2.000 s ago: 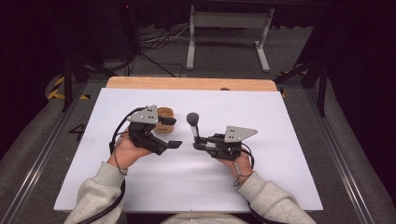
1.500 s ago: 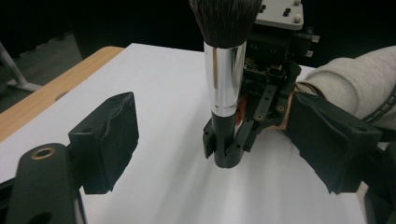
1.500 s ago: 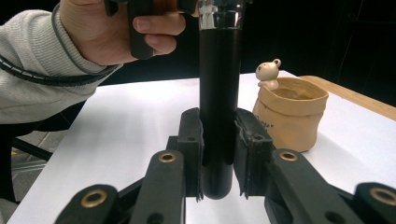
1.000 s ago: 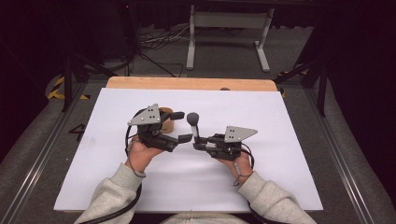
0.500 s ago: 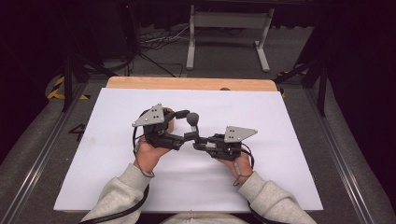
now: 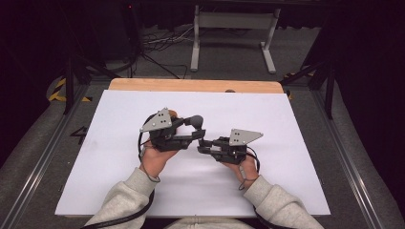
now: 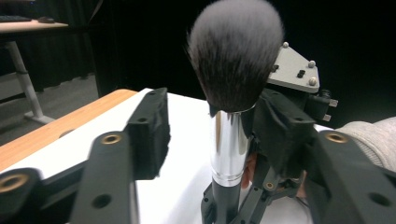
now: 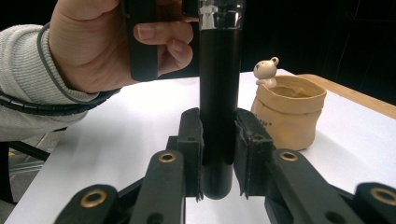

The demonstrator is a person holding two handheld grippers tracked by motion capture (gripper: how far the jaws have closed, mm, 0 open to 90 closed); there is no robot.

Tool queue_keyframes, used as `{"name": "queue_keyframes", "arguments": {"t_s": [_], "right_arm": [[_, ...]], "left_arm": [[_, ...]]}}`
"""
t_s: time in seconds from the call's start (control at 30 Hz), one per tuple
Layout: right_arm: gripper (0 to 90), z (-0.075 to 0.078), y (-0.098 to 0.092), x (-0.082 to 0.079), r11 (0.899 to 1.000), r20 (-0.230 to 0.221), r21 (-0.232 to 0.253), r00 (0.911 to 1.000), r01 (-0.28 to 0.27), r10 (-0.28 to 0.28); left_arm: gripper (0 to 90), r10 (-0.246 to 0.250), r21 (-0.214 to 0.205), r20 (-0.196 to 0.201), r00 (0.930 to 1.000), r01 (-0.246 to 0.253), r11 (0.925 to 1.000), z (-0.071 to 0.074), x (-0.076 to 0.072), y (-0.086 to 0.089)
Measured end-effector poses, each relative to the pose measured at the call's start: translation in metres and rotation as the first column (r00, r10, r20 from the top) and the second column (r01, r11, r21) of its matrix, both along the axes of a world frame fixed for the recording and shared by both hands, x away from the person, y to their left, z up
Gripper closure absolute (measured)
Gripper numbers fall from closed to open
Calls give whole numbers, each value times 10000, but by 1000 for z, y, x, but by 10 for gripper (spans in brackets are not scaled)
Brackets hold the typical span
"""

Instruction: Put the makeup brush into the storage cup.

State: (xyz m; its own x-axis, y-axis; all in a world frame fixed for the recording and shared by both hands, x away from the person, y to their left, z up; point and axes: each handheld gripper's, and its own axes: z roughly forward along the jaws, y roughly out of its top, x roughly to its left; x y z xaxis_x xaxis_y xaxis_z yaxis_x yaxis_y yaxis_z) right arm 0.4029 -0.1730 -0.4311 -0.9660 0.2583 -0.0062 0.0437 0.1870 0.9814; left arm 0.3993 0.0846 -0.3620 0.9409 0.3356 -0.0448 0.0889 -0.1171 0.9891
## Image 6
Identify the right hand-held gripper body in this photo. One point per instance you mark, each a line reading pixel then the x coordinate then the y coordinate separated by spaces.
pixel 243 137

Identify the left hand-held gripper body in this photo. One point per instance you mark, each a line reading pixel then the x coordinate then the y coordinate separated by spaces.
pixel 159 122

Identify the person's right hand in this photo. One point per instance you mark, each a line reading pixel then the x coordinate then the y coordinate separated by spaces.
pixel 246 173

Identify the person's left hand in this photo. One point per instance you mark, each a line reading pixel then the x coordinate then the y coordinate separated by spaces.
pixel 157 162

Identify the wooden table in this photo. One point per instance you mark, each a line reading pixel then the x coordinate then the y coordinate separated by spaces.
pixel 191 85

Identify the white table board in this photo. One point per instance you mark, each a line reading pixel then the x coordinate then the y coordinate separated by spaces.
pixel 207 191

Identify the person's lap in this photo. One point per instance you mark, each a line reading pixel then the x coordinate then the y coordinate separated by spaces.
pixel 210 224

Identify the black tape floor mark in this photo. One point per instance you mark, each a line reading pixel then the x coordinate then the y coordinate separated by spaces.
pixel 81 133

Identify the black metal stand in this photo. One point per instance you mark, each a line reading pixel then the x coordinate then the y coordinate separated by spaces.
pixel 329 92

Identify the dark computer tower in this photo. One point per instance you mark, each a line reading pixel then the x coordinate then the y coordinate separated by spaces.
pixel 132 28

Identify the yellow black floor tape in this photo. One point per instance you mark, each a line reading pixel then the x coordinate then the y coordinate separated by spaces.
pixel 59 95

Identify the aluminium floor rail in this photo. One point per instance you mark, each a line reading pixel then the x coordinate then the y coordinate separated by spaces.
pixel 347 159
pixel 41 165

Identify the grey metal stand frame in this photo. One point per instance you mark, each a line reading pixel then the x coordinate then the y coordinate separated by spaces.
pixel 234 20

